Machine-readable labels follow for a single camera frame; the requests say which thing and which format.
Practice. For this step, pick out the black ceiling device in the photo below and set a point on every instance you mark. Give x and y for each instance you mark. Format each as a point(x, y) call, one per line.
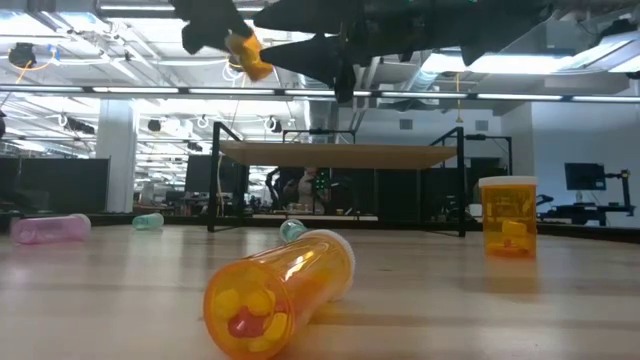
point(22, 55)

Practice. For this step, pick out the green medicine bottle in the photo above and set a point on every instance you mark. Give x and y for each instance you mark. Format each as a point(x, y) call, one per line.
point(148, 221)
point(291, 230)

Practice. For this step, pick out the black aluminium table frame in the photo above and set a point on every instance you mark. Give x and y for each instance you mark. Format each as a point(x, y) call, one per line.
point(600, 234)

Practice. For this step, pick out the black office desk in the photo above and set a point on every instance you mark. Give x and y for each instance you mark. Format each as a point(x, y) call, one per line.
point(585, 210)

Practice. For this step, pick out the person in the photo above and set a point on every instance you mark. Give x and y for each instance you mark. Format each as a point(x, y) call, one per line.
point(307, 192)

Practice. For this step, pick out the long ceiling light strip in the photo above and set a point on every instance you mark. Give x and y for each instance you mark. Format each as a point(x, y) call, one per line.
point(140, 90)

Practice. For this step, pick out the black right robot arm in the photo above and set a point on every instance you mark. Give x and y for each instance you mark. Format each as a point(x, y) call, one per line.
point(500, 25)

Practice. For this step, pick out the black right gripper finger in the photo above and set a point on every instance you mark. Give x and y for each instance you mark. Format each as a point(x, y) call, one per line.
point(315, 17)
point(315, 55)

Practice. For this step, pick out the white square pillar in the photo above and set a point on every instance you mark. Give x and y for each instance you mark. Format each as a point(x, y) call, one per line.
point(117, 160)

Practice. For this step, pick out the large orange medicine bottle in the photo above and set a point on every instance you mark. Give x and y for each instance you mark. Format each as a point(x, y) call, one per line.
point(507, 220)
point(250, 57)

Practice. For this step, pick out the pink medicine bottle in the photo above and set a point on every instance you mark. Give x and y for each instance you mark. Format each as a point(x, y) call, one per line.
point(50, 230)

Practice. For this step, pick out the black monitor on arm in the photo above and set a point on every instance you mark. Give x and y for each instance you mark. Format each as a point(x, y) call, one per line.
point(585, 176)

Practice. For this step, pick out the wooden shelf with black legs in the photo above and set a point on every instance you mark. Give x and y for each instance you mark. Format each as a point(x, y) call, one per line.
point(335, 156)

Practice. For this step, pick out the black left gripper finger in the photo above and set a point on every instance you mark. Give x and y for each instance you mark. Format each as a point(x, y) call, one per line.
point(197, 37)
point(215, 12)

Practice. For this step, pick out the medium orange medicine bottle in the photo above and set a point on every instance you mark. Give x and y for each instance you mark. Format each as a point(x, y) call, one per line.
point(290, 285)

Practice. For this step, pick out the black partition panel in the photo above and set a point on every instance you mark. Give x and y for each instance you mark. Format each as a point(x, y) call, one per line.
point(55, 185)

